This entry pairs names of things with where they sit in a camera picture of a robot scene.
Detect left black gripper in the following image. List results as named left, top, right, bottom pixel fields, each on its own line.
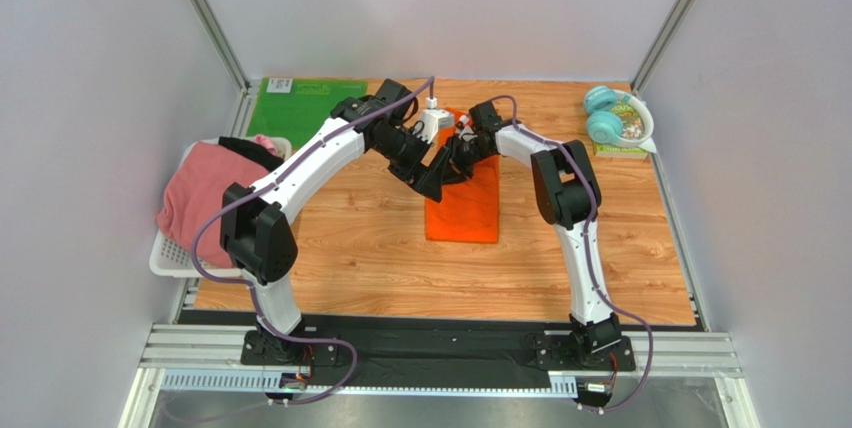
left=374, top=127, right=451, bottom=203

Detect orange t shirt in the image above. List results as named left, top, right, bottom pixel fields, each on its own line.
left=424, top=106, right=502, bottom=244

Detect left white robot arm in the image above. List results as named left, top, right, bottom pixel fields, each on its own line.
left=220, top=79, right=455, bottom=364

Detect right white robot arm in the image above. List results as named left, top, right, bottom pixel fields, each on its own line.
left=441, top=101, right=624, bottom=370

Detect green cutting mat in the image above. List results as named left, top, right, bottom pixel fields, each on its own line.
left=246, top=77, right=368, bottom=150

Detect black t shirt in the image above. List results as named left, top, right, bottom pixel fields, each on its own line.
left=218, top=137, right=284, bottom=172

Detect colourful book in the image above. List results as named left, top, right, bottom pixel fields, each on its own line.
left=592, top=90, right=651, bottom=161

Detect pink t shirt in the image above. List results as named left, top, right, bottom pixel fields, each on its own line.
left=156, top=139, right=270, bottom=250

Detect white plastic basket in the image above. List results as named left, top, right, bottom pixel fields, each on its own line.
left=150, top=135, right=293, bottom=278

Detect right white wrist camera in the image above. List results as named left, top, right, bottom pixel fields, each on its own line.
left=455, top=115, right=470, bottom=132

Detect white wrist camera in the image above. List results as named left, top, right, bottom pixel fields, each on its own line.
left=411, top=97, right=456, bottom=144
left=455, top=115, right=470, bottom=132

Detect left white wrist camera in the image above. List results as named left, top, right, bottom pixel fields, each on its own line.
left=411, top=97, right=456, bottom=144

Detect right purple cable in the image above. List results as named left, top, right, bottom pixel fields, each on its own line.
left=489, top=94, right=655, bottom=414

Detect purple cable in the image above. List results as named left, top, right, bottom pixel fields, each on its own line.
left=489, top=94, right=655, bottom=414
left=190, top=76, right=437, bottom=409

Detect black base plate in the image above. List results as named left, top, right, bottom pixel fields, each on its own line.
left=176, top=310, right=704, bottom=389

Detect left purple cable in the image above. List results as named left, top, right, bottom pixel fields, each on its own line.
left=190, top=76, right=437, bottom=409

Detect aluminium frame rail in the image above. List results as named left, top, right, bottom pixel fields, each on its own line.
left=120, top=313, right=758, bottom=427

